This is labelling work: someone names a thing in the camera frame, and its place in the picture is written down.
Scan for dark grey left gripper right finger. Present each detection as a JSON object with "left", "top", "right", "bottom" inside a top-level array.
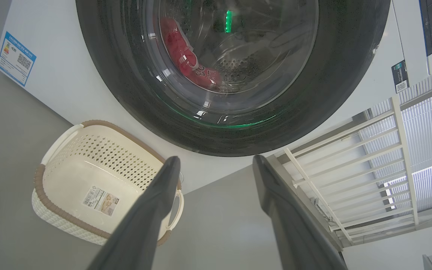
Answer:
[{"left": 253, "top": 154, "right": 348, "bottom": 270}]

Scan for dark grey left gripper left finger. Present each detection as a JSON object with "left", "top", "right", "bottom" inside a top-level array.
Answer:
[{"left": 87, "top": 156, "right": 182, "bottom": 270}]

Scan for black round washer door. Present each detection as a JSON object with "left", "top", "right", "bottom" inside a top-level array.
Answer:
[{"left": 75, "top": 0, "right": 391, "bottom": 157}]

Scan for red basketball jersey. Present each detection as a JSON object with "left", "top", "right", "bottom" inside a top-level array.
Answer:
[{"left": 160, "top": 17, "right": 223, "bottom": 89}]

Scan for printed product label sticker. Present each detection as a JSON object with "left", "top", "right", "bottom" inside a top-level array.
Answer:
[{"left": 82, "top": 186, "right": 120, "bottom": 217}]

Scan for cream perforated laundry basket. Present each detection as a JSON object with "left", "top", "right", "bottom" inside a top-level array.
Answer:
[{"left": 31, "top": 120, "right": 184, "bottom": 247}]

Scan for white washing machine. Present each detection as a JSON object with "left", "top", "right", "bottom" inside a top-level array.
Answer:
[{"left": 0, "top": 0, "right": 432, "bottom": 195}]

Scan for washing machine drum opening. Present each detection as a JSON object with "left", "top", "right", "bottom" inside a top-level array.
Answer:
[{"left": 152, "top": 0, "right": 318, "bottom": 113}]

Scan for white railing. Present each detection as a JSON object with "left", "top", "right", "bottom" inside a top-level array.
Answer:
[{"left": 276, "top": 96, "right": 421, "bottom": 248}]

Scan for black QR code sticker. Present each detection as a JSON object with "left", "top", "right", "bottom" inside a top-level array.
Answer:
[{"left": 391, "top": 60, "right": 410, "bottom": 94}]

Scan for blue energy label sticker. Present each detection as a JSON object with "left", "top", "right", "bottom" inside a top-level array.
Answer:
[{"left": 0, "top": 31, "right": 37, "bottom": 87}]

